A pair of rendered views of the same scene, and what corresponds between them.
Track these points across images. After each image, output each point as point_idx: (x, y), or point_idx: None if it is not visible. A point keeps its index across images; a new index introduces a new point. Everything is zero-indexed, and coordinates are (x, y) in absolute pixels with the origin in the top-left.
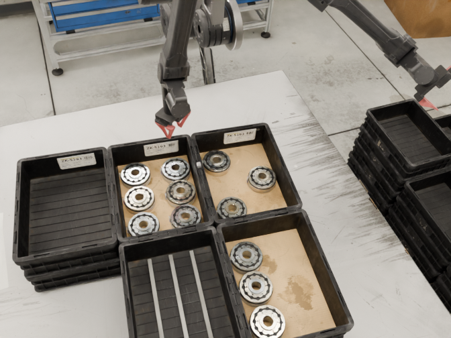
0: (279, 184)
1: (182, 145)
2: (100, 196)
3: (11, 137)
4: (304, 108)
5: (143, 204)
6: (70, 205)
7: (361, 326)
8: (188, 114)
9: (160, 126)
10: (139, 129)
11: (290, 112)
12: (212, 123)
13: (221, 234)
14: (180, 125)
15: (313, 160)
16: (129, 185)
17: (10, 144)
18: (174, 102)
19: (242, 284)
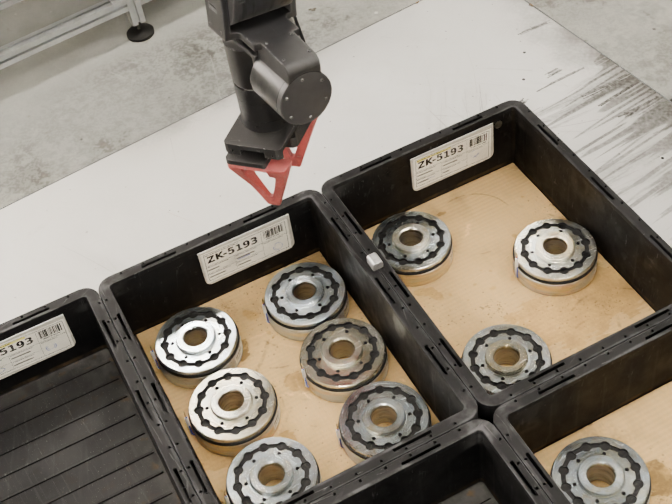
0: (608, 257)
1: (302, 227)
2: (116, 433)
3: None
4: (580, 51)
5: (249, 417)
6: (39, 482)
7: None
8: (316, 118)
9: (245, 174)
10: (156, 227)
11: (548, 69)
12: (348, 156)
13: (515, 434)
14: (297, 160)
15: (660, 175)
16: (191, 376)
17: None
18: (284, 82)
19: None
